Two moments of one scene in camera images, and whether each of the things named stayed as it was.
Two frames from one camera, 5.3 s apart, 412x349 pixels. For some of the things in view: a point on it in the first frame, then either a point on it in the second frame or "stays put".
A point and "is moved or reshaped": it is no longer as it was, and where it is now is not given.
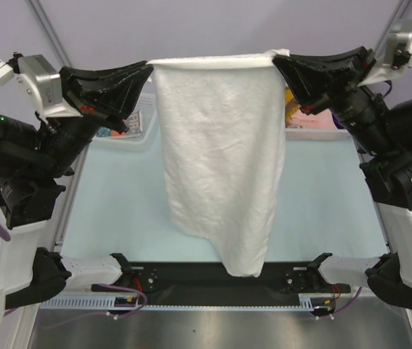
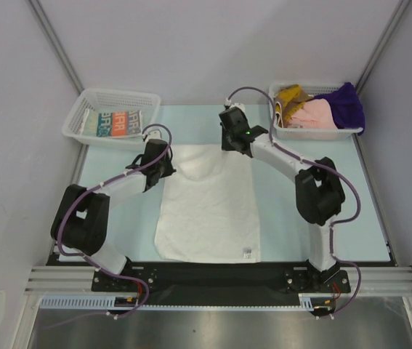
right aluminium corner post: (402, 6) stays put
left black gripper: (112, 97) -> (169, 169)
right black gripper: (353, 78) -> (228, 142)
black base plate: (184, 282) stays put
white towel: (224, 134) is moved or reshaped
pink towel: (322, 120) stays put
